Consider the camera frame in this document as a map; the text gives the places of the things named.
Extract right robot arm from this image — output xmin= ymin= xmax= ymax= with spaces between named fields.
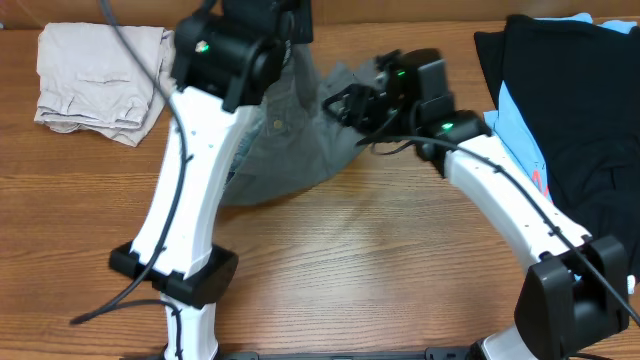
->
xmin=322 ymin=49 xmax=639 ymax=360

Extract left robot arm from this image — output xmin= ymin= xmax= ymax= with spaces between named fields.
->
xmin=109 ymin=0 xmax=313 ymax=359

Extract folded beige shorts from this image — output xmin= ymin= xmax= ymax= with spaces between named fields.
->
xmin=34 ymin=23 xmax=164 ymax=147

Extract grey shorts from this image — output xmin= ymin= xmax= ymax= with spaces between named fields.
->
xmin=221 ymin=45 xmax=377 ymax=206

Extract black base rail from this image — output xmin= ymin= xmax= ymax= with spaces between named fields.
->
xmin=216 ymin=347 xmax=483 ymax=360

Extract black t-shirt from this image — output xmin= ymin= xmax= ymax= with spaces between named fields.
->
xmin=473 ymin=14 xmax=640 ymax=281

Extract light blue t-shirt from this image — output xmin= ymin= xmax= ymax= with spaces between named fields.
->
xmin=482 ymin=12 xmax=637 ymax=296

